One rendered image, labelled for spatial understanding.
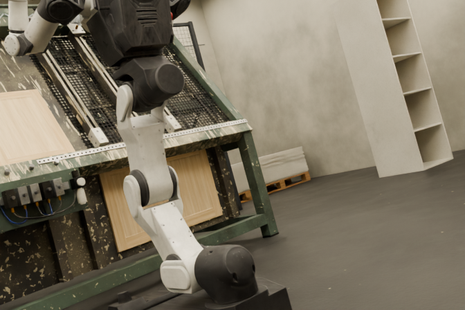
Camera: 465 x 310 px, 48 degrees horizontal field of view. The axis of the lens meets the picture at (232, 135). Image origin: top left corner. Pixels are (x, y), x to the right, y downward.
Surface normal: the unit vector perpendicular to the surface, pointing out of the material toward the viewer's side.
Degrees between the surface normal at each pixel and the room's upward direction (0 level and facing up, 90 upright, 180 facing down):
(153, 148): 100
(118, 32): 90
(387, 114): 90
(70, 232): 90
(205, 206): 90
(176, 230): 60
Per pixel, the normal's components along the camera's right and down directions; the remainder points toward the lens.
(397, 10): -0.77, 0.18
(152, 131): 0.62, -0.03
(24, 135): 0.42, -0.69
